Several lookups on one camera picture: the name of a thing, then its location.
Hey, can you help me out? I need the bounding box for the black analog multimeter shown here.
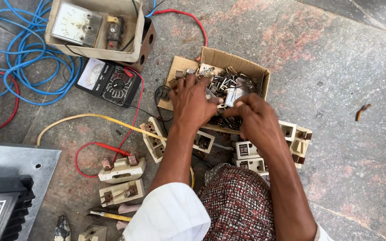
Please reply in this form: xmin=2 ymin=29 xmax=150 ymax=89
xmin=75 ymin=58 xmax=143 ymax=108

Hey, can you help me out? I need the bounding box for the grey metal plate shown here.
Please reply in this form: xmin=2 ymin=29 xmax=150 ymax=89
xmin=0 ymin=140 xmax=62 ymax=241

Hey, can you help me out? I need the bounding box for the beige meter housing box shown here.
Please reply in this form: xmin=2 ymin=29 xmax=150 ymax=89
xmin=44 ymin=0 xmax=145 ymax=63

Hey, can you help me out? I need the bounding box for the heap of small metal parts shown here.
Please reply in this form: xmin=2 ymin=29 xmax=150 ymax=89
xmin=174 ymin=65 xmax=259 ymax=130

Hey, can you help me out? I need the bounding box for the coiled blue cable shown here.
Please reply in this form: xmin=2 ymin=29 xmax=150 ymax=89
xmin=0 ymin=0 xmax=83 ymax=106

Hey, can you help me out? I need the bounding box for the black multimeter probe lead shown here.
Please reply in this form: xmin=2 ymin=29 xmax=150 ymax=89
xmin=123 ymin=85 xmax=174 ymax=135

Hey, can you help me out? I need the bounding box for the thin red wire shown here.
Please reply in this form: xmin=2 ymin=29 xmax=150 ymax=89
xmin=152 ymin=9 xmax=208 ymax=48

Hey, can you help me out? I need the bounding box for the cream ceramic fuse holder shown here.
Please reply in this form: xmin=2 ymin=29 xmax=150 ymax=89
xmin=98 ymin=154 xmax=147 ymax=184
xmin=288 ymin=125 xmax=313 ymax=169
xmin=193 ymin=130 xmax=216 ymax=154
xmin=99 ymin=178 xmax=145 ymax=208
xmin=278 ymin=120 xmax=298 ymax=142
xmin=232 ymin=157 xmax=268 ymax=175
xmin=232 ymin=140 xmax=261 ymax=160
xmin=78 ymin=224 xmax=108 ymax=241
xmin=140 ymin=116 xmax=167 ymax=164

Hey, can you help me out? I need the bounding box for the white shirt sleeve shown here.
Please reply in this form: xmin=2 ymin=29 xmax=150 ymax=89
xmin=119 ymin=182 xmax=212 ymax=241

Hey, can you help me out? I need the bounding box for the brown dry scrap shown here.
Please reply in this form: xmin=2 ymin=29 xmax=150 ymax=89
xmin=355 ymin=103 xmax=372 ymax=122

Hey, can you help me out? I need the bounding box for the silver metal plate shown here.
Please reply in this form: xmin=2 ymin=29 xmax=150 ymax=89
xmin=224 ymin=86 xmax=247 ymax=108

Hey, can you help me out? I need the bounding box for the yellow cable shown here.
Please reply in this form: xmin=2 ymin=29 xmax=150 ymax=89
xmin=36 ymin=113 xmax=195 ymax=190

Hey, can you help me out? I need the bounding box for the brown cardboard box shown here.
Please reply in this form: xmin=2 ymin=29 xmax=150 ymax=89
xmin=157 ymin=46 xmax=271 ymax=135

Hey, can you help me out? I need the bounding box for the yellow handled screwdriver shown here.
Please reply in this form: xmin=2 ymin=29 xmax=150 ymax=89
xmin=86 ymin=209 xmax=133 ymax=223

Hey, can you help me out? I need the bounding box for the red multimeter probe lead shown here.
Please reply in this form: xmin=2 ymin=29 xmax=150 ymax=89
xmin=75 ymin=67 xmax=145 ymax=178

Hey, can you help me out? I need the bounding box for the paint stained tool handle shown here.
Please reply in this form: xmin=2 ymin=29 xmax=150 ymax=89
xmin=53 ymin=215 xmax=71 ymax=241

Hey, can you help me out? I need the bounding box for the person's left hand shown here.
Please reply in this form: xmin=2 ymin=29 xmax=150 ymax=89
xmin=168 ymin=74 xmax=224 ymax=130

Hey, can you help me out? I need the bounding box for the brown perforated box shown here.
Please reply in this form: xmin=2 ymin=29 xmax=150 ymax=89
xmin=117 ymin=17 xmax=157 ymax=73

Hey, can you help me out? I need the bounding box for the red patterned waist cloth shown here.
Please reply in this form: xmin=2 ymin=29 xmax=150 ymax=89
xmin=197 ymin=163 xmax=277 ymax=241

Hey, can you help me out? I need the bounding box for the white analog panel meter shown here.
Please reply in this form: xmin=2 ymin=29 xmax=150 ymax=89
xmin=51 ymin=2 xmax=103 ymax=48

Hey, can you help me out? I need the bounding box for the person's right hand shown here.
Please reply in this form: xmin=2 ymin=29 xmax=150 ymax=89
xmin=222 ymin=93 xmax=281 ymax=153

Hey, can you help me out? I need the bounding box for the black electric meter unit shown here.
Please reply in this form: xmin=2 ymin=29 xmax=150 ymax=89
xmin=0 ymin=175 xmax=36 ymax=241

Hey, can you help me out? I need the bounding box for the black fuse switch block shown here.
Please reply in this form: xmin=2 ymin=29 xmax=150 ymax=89
xmin=105 ymin=16 xmax=125 ymax=51

